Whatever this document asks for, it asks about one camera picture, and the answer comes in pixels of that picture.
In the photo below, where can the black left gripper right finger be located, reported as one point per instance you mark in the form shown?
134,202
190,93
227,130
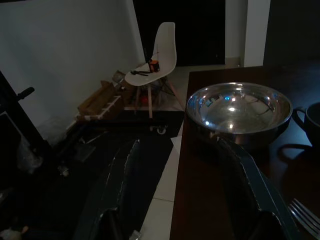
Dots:
257,180

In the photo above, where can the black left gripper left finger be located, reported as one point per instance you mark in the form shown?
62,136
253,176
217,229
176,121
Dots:
110,190

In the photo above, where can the dark wooden dining table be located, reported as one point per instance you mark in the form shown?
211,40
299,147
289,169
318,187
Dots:
225,180

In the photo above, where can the silver metal fork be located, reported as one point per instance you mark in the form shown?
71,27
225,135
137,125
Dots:
303,217

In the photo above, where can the stainless steel bowl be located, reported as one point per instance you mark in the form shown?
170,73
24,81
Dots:
238,116

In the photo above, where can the dark ceramic mug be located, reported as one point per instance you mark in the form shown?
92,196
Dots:
311,125

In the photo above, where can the cardboard box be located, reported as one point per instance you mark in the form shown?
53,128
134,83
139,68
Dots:
100,100

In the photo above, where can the black tool on chair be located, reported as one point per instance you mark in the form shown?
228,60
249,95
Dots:
140,72

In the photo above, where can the orange and black device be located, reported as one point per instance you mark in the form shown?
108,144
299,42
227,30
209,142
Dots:
153,65

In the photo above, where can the white plastic chair wooden legs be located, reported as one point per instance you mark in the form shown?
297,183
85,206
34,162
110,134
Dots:
157,65

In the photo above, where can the black wheeled metal frame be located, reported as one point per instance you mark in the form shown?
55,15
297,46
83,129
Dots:
105,125

